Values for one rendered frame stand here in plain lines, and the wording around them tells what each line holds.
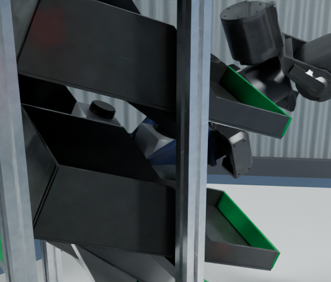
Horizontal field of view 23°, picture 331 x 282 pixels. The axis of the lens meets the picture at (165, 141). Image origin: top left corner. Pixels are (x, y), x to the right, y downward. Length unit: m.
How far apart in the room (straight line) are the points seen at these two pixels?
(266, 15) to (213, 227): 0.26
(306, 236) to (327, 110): 1.72
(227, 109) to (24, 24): 0.21
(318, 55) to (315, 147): 2.27
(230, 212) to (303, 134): 2.29
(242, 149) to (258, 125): 0.15
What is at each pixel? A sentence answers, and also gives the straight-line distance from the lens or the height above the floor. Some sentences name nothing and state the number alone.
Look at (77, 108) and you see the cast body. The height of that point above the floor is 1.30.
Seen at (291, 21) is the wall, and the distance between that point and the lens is 3.01.
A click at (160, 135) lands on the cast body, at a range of 0.95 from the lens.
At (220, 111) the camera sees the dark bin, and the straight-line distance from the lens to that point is 0.74.
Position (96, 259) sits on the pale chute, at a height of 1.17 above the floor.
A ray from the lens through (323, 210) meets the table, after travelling 1.57.
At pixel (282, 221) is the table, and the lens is 1.53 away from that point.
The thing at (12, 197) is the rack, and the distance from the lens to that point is 0.63.
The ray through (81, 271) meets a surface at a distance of 1.40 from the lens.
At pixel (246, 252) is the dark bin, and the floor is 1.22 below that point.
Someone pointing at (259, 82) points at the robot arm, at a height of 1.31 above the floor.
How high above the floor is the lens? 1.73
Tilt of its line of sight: 30 degrees down
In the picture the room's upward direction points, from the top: straight up
